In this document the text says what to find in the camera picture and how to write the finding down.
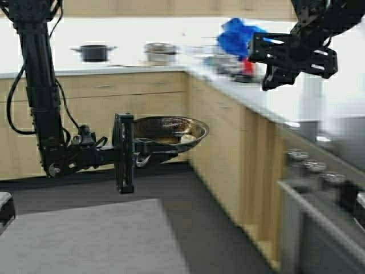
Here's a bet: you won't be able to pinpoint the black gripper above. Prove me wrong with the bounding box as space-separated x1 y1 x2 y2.
248 28 338 91

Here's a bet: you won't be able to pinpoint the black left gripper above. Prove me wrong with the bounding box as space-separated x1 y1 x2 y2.
40 113 178 194

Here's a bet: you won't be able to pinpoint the steel frying pan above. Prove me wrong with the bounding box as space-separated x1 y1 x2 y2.
133 116 209 163

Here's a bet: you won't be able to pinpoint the raw grey shrimp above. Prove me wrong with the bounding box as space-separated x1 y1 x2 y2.
180 134 196 143

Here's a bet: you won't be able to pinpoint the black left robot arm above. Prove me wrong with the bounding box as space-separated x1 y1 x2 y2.
1 1 339 194

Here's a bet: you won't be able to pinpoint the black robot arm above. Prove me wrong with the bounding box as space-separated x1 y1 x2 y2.
248 1 364 91

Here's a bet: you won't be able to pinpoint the blue cloth bag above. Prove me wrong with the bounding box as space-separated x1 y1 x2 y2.
217 18 267 61

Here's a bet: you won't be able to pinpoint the grey floor mat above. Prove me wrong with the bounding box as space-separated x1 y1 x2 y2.
1 199 190 273

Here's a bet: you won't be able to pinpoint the left steel stove knob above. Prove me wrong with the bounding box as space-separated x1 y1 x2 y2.
286 148 309 162

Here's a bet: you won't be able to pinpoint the steel stove knob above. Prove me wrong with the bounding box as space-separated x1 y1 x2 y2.
302 159 327 175
320 171 347 190
286 148 309 162

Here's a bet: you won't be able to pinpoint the black cooking pot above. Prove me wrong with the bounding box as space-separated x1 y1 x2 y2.
70 45 118 63

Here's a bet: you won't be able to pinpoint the steel pot on counter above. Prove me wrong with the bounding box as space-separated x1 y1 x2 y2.
144 42 178 63

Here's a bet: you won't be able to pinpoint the wooden corner cabinets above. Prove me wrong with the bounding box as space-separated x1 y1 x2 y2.
0 71 286 271

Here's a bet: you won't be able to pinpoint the middle steel stove knob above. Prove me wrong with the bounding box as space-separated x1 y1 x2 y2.
302 159 327 175

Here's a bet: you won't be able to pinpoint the black object at left edge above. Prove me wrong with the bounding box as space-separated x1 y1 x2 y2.
0 192 15 227

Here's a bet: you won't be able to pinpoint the right steel stove knob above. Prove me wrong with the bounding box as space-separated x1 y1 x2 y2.
320 171 347 190

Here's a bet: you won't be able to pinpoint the stainless steel electric range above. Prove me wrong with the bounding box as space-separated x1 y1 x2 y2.
278 117 364 273

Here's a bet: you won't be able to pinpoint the black appliance at right edge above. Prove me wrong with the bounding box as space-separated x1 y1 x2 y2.
354 192 365 229

